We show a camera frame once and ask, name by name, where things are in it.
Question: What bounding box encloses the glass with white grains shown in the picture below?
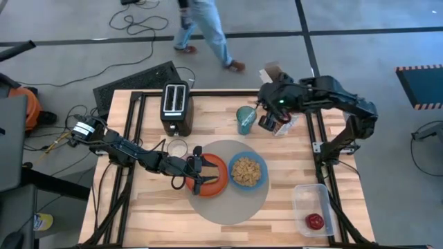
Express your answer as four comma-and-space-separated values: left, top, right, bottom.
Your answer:
166, 138, 189, 159

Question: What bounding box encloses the black two-slot toaster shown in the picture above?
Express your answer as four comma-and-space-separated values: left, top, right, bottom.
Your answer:
159, 80, 194, 138

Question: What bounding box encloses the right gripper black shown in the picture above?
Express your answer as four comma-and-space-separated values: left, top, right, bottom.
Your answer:
257, 72, 302, 132

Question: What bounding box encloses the Life cinnamon cereal box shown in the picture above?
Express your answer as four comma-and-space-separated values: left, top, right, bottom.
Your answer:
258, 61, 301, 138

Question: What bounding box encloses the teal transparent tumbler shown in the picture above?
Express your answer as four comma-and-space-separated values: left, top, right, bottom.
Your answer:
236, 105, 258, 136

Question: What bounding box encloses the black rod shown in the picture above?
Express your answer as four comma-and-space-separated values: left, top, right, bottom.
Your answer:
0, 39, 37, 63

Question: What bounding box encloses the person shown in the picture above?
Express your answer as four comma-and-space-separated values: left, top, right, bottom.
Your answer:
172, 0, 246, 73

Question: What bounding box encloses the orange vacuum cleaner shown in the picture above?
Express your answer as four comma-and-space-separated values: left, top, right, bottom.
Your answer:
8, 86, 42, 132

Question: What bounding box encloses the red apple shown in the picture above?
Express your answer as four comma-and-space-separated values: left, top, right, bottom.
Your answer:
305, 212, 325, 231

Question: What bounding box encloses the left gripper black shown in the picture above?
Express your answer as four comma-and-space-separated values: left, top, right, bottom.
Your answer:
162, 145, 219, 196

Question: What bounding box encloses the yellow white bottle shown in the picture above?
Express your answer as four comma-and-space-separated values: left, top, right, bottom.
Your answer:
33, 213, 55, 232

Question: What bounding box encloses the blue mat hazard-striped edge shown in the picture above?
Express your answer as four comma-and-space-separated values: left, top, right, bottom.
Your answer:
395, 64, 443, 111

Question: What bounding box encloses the orange plate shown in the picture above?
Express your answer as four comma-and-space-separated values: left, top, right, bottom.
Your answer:
185, 153, 230, 199

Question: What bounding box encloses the clear plastic container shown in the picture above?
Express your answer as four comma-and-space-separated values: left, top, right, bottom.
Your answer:
292, 183, 338, 238

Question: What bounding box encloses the blue bowl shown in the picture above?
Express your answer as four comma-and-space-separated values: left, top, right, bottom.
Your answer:
228, 151, 269, 192

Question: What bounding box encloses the round grey placemat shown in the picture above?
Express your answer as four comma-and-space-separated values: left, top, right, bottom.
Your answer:
186, 139, 270, 225

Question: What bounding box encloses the black floor beam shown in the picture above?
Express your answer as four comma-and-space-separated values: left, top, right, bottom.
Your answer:
20, 165, 91, 201

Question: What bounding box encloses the grey metal stand leg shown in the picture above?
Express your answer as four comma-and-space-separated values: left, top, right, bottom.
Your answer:
410, 120, 443, 142

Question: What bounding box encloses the cereal squares heap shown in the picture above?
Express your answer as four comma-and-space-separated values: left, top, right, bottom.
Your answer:
230, 157, 262, 188

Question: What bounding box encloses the long black floor cable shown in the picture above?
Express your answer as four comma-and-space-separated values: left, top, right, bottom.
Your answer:
17, 3, 170, 87

